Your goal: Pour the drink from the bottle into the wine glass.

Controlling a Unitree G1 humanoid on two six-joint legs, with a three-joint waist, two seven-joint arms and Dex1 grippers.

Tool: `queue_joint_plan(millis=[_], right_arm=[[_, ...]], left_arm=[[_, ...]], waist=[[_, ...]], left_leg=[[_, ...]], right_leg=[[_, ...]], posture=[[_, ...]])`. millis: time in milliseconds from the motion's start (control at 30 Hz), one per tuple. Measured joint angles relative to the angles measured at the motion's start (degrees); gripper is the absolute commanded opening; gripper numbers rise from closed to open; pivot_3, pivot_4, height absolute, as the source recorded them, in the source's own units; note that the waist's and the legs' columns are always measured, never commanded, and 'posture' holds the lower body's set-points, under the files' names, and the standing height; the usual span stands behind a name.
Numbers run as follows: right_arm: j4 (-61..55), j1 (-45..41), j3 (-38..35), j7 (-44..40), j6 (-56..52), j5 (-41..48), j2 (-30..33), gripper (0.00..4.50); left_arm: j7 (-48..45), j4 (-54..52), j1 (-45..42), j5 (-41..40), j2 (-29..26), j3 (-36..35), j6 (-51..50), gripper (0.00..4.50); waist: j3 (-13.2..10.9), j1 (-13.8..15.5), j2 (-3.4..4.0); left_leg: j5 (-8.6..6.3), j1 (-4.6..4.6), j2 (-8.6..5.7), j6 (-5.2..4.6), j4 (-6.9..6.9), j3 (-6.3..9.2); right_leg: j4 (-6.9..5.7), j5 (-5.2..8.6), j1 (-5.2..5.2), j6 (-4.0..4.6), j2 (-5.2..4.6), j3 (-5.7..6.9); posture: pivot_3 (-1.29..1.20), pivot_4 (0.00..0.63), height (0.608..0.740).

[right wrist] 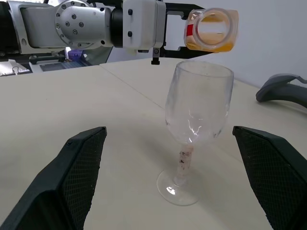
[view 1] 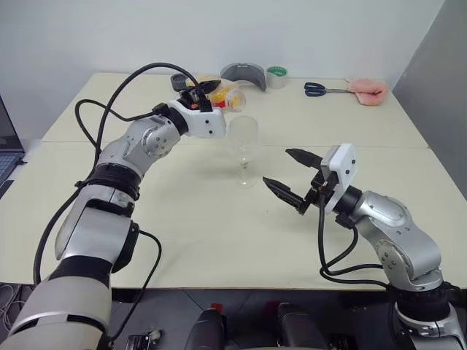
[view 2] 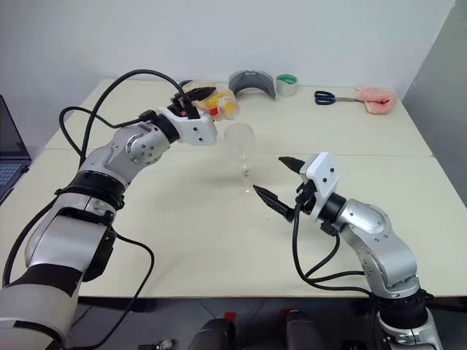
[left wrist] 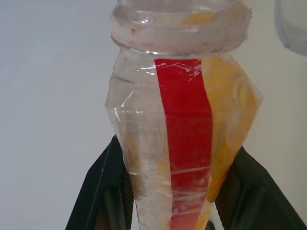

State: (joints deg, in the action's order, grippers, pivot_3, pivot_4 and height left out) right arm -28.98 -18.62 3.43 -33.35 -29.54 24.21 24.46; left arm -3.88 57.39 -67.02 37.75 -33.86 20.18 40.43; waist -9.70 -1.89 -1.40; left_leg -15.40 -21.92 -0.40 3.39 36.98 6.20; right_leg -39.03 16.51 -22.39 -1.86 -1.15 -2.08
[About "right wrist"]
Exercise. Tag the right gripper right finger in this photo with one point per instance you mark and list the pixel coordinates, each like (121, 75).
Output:
(275, 179)

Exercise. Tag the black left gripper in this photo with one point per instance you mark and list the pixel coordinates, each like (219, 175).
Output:
(156, 57)

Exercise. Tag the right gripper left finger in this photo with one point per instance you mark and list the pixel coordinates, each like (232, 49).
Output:
(60, 187)

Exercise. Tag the clear bottle with orange drink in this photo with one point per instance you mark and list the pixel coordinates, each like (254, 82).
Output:
(233, 28)

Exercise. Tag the clear wine glass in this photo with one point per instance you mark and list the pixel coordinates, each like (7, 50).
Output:
(199, 100)

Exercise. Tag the white paper stack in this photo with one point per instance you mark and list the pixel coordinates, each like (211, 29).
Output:
(12, 69)

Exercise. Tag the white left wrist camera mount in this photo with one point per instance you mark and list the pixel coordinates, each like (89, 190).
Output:
(141, 24)

